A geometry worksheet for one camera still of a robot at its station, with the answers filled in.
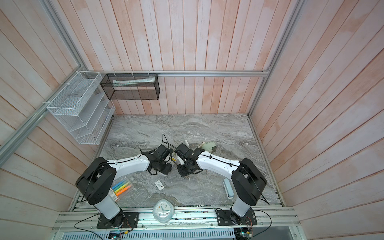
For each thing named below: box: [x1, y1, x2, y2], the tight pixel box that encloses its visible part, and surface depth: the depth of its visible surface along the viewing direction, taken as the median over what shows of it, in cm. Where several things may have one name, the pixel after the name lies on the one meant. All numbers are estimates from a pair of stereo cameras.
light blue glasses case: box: [223, 178, 235, 199], surface depth 81 cm
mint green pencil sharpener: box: [200, 141, 217, 151], surface depth 100 cm
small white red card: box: [154, 179, 165, 191], surface depth 85 cm
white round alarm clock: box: [152, 199, 175, 224], surface depth 76 cm
